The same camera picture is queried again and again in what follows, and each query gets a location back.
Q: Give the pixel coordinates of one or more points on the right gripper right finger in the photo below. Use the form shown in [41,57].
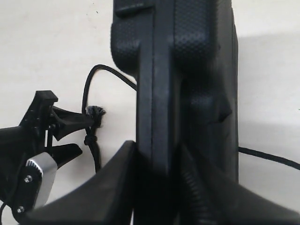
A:
[209,197]

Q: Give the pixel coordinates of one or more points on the black plastic carrying case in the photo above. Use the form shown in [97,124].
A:
[183,55]

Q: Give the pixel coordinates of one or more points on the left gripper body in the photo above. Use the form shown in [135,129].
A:
[32,136]

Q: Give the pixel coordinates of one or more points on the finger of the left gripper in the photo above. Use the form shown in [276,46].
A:
[63,122]
[63,154]

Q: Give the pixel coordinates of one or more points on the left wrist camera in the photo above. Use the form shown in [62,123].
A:
[34,185]

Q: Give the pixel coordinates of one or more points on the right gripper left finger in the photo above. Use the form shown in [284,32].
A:
[106,199]

